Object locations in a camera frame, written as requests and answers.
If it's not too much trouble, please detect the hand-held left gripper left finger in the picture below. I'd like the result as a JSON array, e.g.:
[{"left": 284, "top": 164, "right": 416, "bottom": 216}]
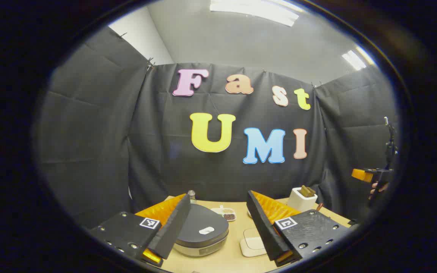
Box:
[{"left": 90, "top": 193, "right": 192, "bottom": 268}]

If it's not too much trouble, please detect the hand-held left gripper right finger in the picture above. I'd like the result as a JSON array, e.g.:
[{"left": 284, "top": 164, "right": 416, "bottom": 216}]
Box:
[{"left": 246, "top": 190, "right": 352, "bottom": 268}]

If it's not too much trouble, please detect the clear rice container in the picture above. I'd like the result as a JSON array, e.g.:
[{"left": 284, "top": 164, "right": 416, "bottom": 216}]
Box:
[{"left": 240, "top": 227, "right": 269, "bottom": 258}]

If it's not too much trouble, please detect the silver black rice cooker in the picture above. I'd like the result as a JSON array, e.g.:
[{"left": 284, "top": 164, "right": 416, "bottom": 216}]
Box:
[{"left": 173, "top": 203, "right": 230, "bottom": 257}]

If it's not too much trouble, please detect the white divided bean dish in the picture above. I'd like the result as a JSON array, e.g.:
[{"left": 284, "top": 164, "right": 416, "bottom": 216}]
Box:
[{"left": 211, "top": 206, "right": 237, "bottom": 222}]

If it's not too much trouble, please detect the white toaster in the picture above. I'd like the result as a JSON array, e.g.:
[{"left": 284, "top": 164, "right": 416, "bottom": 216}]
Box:
[{"left": 288, "top": 187, "right": 318, "bottom": 213}]

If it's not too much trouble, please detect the ceiling light panel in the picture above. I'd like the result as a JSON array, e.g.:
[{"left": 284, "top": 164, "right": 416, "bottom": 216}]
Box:
[
  {"left": 342, "top": 46, "right": 376, "bottom": 71},
  {"left": 209, "top": 0, "right": 305, "bottom": 27}
]

